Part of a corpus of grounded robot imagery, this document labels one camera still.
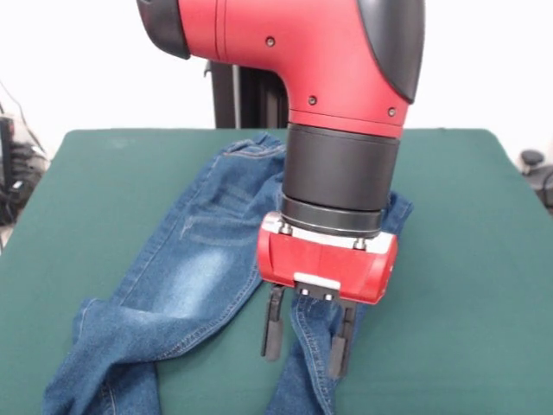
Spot black robot pedestal with handle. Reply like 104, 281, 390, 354
203, 60, 289, 130

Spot black cable tangle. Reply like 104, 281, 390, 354
0, 80, 48, 226

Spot blue denim jeans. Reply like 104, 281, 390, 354
41, 131, 415, 415

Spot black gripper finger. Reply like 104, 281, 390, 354
260, 283, 286, 363
327, 304, 359, 380

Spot dark green table cloth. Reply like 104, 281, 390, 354
0, 127, 553, 415

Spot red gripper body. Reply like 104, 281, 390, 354
257, 211, 399, 307

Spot black round knob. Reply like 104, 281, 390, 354
520, 149, 546, 168

